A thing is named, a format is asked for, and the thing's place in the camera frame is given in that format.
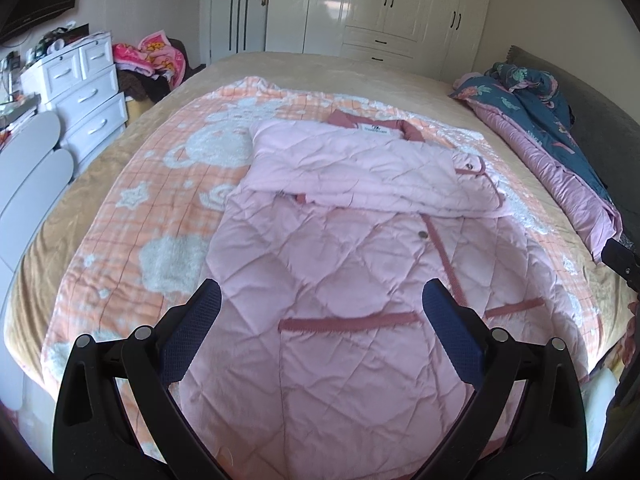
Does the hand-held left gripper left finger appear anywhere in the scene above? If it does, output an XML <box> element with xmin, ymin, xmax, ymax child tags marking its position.
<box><xmin>52</xmin><ymin>279</ymin><xmax>236</xmax><ymax>480</ymax></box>

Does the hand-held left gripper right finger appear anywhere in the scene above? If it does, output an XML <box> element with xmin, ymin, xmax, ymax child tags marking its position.
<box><xmin>415</xmin><ymin>279</ymin><xmax>586</xmax><ymax>480</ymax></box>

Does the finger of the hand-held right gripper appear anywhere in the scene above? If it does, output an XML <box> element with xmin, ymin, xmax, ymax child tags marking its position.
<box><xmin>601</xmin><ymin>237</ymin><xmax>640</xmax><ymax>292</ymax></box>

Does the pink quilted jacket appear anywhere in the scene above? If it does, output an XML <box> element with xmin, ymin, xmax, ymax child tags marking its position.
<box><xmin>167</xmin><ymin>108</ymin><xmax>601</xmax><ymax>480</ymax></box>

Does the dark clothes pile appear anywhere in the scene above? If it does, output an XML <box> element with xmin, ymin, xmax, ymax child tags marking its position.
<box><xmin>117</xmin><ymin>67</ymin><xmax>173</xmax><ymax>107</ymax></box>

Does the grey upholstered headboard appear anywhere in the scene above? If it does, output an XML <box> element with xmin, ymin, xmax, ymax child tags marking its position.
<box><xmin>505</xmin><ymin>45</ymin><xmax>640</xmax><ymax>221</ymax></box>

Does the orange plaid blanket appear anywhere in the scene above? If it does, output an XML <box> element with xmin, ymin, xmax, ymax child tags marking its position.
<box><xmin>42</xmin><ymin>76</ymin><xmax>608</xmax><ymax>461</ymax></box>

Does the blue and pink floral quilt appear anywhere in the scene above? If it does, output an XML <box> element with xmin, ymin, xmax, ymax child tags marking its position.
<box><xmin>447</xmin><ymin>61</ymin><xmax>623</xmax><ymax>263</ymax></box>

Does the white oval panel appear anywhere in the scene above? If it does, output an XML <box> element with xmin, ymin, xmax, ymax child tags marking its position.
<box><xmin>0</xmin><ymin>110</ymin><xmax>63</xmax><ymax>221</ymax></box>
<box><xmin>0</xmin><ymin>147</ymin><xmax>76</xmax><ymax>272</ymax></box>

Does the white drawer chest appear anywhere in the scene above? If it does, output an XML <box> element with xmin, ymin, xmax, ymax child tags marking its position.
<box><xmin>20</xmin><ymin>31</ymin><xmax>128</xmax><ymax>171</ymax></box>

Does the pink cartoon blanket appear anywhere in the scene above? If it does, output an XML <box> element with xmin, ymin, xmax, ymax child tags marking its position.
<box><xmin>112</xmin><ymin>30</ymin><xmax>188</xmax><ymax>86</ymax></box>

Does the bed with tan sheet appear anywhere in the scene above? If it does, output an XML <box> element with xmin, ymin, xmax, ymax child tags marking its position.
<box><xmin>2</xmin><ymin>50</ymin><xmax>640</xmax><ymax>411</ymax></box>

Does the white door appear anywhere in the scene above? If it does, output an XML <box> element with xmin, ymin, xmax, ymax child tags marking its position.
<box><xmin>207</xmin><ymin>0</ymin><xmax>268</xmax><ymax>63</ymax></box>

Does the white wardrobe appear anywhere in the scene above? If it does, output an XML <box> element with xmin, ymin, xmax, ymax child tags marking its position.
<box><xmin>265</xmin><ymin>0</ymin><xmax>496</xmax><ymax>81</ymax></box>

